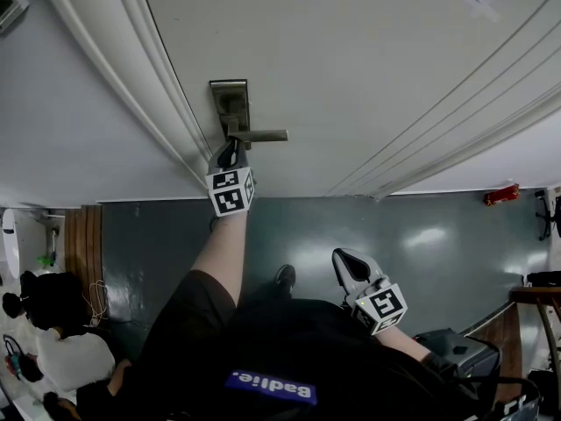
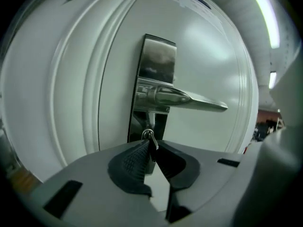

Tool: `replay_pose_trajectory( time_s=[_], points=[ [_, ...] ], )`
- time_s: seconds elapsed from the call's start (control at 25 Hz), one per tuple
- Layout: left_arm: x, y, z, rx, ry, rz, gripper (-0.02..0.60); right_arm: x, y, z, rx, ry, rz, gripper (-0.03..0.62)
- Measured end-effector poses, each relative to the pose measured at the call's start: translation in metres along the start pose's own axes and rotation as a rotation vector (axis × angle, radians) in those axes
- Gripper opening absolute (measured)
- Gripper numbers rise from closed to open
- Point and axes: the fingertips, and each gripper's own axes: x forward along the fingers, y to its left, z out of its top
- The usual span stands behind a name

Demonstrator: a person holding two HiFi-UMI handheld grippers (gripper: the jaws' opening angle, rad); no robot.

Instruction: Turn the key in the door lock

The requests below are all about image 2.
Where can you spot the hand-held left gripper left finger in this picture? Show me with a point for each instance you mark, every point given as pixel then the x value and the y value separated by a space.
pixel 99 174

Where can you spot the white door frame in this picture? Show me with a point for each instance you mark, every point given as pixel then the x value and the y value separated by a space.
pixel 71 79

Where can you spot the short ceiling light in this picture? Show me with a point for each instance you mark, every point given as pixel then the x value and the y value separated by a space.
pixel 272 80

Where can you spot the chrome door lock plate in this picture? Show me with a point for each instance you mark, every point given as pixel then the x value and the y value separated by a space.
pixel 157 60

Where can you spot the paper notice with blue strip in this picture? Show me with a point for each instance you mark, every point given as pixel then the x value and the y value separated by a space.
pixel 201 6

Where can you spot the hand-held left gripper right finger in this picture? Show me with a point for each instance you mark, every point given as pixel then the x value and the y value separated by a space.
pixel 203 174

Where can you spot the white door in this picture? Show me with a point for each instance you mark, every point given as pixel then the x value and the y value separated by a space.
pixel 203 67

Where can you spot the long ceiling light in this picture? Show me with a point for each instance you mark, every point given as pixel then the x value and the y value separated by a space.
pixel 267 15

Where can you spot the silver key with black head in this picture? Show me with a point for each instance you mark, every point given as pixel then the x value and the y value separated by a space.
pixel 153 143

